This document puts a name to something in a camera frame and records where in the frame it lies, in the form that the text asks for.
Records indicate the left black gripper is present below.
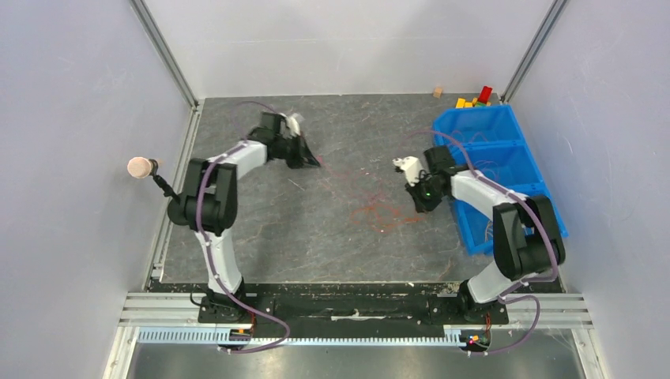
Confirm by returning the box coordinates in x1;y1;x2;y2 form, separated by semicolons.
273;131;319;170

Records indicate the orange cable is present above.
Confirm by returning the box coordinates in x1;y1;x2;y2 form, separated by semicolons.
348;202;423;234

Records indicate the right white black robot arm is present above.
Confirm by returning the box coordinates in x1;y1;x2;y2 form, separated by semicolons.
393;146;565;322

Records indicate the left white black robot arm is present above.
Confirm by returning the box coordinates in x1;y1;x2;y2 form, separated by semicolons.
167;112;320;323

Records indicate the blue plastic bin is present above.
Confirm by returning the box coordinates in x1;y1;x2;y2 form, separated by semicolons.
432;105;551;256

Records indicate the yellow toy block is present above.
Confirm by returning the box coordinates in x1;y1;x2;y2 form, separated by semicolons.
455;98;474;109

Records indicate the red toy block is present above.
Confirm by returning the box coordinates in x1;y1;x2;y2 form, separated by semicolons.
476;86;492;105

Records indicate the pink microphone on stand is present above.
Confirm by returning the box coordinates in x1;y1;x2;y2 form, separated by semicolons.
126;156;179;201

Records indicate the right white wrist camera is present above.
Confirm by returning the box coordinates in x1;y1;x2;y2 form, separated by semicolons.
392;156;424;187

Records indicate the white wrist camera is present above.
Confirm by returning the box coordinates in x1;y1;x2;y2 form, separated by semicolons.
392;156;424;187
282;113;304;137

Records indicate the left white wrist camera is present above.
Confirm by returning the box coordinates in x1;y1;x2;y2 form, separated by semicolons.
282;113;304;137

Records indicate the white toothed cable duct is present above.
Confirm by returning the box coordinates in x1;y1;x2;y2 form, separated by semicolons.
137;327;466;347

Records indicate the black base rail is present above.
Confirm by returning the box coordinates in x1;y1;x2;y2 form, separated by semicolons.
145;281;510;341

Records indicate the right aluminium corner post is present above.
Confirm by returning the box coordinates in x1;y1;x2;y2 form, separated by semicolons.
500;0;570;103

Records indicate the aluminium corner post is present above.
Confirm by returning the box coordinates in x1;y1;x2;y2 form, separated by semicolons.
129;0;199;109
500;0;570;103

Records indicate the left aluminium corner post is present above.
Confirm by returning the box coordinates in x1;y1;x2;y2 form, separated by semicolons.
129;0;199;109

